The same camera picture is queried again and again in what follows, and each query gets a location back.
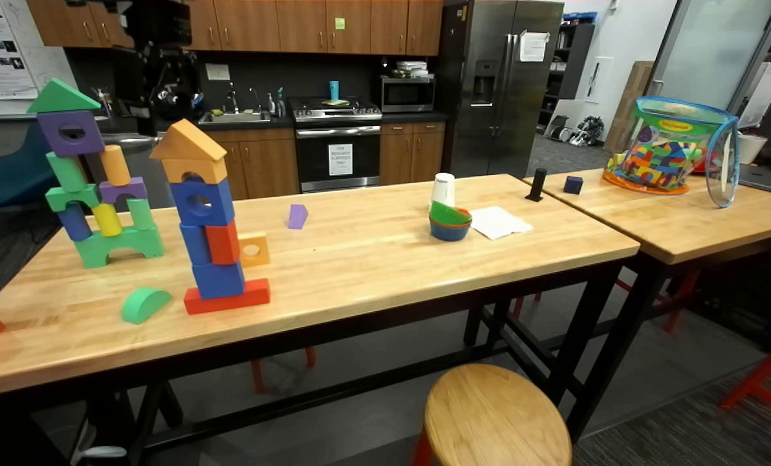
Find glass door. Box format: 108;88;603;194
652;0;771;115

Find wooden stool orange legs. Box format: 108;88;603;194
412;360;575;466
720;326;771;425

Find orange rounded block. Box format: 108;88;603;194
99;144;135;189

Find green slanted block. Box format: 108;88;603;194
43;150;91;193

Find steel kitchen sink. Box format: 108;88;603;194
200;106;277;128

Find wooden base cabinet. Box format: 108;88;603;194
379;120;448;186
201;128;302;203

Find wooden table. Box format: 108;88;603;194
0;256;649;466

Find small red block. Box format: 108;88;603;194
204;220;245;268

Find stainless steel fridge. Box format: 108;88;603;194
439;0;567;179

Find blue round foam block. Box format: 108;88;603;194
429;217;473;245

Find purple block with hole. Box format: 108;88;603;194
37;109;108;162

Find red flat base block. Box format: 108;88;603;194
182;277;275;316

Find green triangle block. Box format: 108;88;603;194
26;76;104;116

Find blue tall block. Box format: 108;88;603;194
178;220;248;302

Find small natural wooden piece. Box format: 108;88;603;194
237;230;275;271

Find small blue block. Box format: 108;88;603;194
57;205;95;246

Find green round foam block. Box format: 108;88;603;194
426;199;473;233

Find blue block with hole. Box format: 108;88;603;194
170;177;237;228

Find white paper sheet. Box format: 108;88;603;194
469;205;535;245

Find yellow cylinder block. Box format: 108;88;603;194
91;203;126;242

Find green pillar block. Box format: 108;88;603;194
123;197;160;239

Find white cup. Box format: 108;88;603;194
429;171;457;211

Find black microwave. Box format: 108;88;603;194
377;74;439;115

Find white bowl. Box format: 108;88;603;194
392;60;432;83

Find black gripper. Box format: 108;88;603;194
126;0;209;133

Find stainless steel oven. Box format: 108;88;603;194
289;101;386;194

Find wooden wall cabinets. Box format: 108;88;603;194
26;0;448;60

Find paper on fridge door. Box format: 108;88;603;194
518;32;552;65

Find black upright post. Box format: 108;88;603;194
524;166;548;205

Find small purple block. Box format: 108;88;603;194
284;203;310;233

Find green half-round block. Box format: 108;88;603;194
119;285;175;326

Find purple arch block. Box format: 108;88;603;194
99;177;152;212

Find leaning wooden board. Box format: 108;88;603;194
603;60;654;159

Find paper on oven door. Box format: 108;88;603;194
326;144;356;179

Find green arch block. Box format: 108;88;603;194
72;225;167;271

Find yellow wooden block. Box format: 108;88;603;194
150;116;231;166

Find clear bin of toys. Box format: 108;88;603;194
599;96;742;211

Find black metal table frame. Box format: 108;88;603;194
575;228;771;443

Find teal chair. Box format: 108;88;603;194
0;120;59;211

